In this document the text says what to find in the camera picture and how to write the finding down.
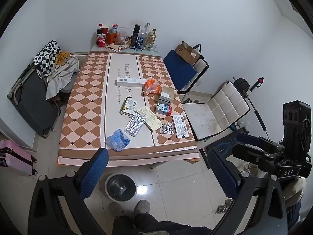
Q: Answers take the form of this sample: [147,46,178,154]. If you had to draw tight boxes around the white padded chair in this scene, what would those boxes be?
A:
[183,82,250,141]

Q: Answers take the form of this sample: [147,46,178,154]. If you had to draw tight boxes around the small blister pack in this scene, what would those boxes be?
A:
[160,123,174,135]

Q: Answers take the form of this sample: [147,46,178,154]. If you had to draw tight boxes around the checkered black white cloth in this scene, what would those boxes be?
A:
[33,40,60,78]

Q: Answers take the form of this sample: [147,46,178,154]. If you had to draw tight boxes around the blue cushioned chair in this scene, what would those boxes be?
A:
[163,50,210,94]

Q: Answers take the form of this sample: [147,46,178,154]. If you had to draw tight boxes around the person's dark trousers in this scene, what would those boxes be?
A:
[112,213,212,234]

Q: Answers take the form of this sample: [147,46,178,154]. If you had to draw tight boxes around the dark folded bed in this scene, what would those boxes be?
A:
[7,61,61,138]

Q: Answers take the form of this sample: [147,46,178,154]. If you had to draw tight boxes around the milk carton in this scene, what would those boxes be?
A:
[156,103,172,116]

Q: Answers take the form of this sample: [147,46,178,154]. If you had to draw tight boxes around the orange plastic bag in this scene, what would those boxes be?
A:
[143,79,161,96]

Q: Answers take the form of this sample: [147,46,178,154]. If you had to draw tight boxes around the silver blister pack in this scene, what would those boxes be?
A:
[124,113,146,137]

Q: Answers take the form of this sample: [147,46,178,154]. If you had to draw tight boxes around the clear glass bottle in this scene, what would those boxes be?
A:
[143,23,150,48]

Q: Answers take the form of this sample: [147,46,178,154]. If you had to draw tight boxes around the blue black board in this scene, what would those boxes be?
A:
[200,128,249,169]

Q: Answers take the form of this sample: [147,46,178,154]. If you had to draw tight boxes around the green white medicine box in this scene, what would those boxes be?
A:
[120,97,137,116]

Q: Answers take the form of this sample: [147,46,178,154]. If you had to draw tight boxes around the yellow paper packet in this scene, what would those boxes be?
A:
[136,106,162,132]

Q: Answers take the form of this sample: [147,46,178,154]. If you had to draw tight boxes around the black can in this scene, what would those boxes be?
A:
[130,24,141,49]

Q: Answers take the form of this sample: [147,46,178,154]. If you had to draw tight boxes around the white labelled packet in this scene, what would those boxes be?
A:
[172,115,189,138]

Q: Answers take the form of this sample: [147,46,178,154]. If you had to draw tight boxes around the dumbbell on floor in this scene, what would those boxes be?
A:
[215,198,233,214]

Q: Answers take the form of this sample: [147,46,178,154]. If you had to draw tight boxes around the pink suitcase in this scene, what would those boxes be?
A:
[1,139,38,176]

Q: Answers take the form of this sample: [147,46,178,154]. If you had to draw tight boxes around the grey slipper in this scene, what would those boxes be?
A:
[108,202,125,218]
[134,200,151,215]

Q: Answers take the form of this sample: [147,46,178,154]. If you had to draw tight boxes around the red cup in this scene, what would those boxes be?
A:
[101,26,109,40]

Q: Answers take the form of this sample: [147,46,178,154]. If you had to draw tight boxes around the exercise machine with red knob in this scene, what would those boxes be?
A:
[233,77,270,139]

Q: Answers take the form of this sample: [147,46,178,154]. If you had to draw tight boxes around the open cardboard box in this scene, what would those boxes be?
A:
[157,87,174,106]

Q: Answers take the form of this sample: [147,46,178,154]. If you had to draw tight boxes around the long white box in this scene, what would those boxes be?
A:
[116,78,147,88]

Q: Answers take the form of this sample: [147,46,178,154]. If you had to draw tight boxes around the grey white clothes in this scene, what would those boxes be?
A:
[46,55,80,100]

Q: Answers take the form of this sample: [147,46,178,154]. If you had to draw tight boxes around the cola bottle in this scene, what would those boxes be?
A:
[96,23,103,46]

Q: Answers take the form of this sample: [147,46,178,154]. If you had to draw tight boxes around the cardboard box on chair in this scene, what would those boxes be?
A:
[175,41,202,66]

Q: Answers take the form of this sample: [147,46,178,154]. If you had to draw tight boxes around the checkered tablecloth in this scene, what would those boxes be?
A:
[57,51,199,167]

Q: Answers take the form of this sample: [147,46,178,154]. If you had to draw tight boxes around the blue plastic bag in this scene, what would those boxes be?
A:
[105,128,130,152]

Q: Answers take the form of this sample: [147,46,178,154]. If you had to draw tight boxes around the white round trash bin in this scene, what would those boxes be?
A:
[104,173,137,203]

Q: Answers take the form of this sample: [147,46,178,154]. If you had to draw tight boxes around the liquor bottle gold cap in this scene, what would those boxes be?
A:
[145,28,156,50]

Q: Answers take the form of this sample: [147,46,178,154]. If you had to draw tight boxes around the orange box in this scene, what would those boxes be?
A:
[105,32,117,45]

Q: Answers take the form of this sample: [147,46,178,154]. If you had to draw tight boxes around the right grey slipper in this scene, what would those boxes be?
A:
[134,200,151,215]

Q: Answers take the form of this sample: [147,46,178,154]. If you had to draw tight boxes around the left grey slipper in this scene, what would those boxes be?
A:
[108,202,125,218]

